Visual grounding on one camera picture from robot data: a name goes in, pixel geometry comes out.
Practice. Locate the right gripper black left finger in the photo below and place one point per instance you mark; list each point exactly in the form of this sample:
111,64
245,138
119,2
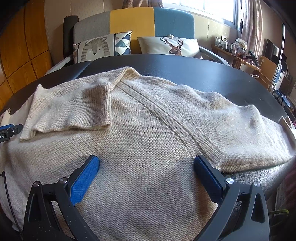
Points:
51,212

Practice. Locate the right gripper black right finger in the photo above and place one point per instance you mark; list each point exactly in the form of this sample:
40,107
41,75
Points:
241,213

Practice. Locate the beige knit sweater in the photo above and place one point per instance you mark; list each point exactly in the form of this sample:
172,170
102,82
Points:
146,132

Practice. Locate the pink ruffled bedspread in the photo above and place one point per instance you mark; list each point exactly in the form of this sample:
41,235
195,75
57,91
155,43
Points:
285,195

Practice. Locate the orange wooden cabinet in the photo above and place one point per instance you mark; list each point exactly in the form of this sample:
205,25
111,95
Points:
25,55

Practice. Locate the blue child bicycle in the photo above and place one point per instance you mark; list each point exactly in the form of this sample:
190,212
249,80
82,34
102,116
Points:
281,98

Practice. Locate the tiger print cushion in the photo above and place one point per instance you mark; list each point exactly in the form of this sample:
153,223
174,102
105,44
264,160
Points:
103,46

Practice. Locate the wooden side table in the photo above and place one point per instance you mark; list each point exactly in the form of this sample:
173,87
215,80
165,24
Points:
237,61

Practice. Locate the black hair dryer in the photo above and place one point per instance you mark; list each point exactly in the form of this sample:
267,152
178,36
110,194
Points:
253,58

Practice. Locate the black monitor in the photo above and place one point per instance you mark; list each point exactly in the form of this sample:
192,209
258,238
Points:
271,51

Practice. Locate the grey yellow blue sofa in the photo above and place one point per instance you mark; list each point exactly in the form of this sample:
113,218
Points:
143,22

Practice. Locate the deer print cushion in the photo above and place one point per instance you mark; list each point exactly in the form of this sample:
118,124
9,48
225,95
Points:
170,46

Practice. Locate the patterned curtain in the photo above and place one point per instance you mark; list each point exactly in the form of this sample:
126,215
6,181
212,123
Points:
251,25

